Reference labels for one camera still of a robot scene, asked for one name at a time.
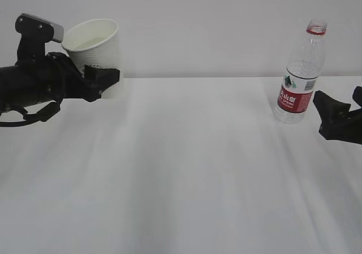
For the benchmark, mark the white paper coffee cup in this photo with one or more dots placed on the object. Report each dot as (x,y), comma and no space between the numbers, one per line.
(94,43)

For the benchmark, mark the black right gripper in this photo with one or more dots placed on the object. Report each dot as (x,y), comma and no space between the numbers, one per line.
(337,121)

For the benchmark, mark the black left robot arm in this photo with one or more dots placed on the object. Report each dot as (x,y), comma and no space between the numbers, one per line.
(53,77)

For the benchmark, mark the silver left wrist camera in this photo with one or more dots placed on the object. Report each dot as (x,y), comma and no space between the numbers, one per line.
(35,33)

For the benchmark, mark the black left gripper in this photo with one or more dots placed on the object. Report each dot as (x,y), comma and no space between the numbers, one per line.
(73,85)

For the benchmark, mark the clear plastic water bottle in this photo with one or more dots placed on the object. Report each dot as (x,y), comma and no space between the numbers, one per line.
(303,68)

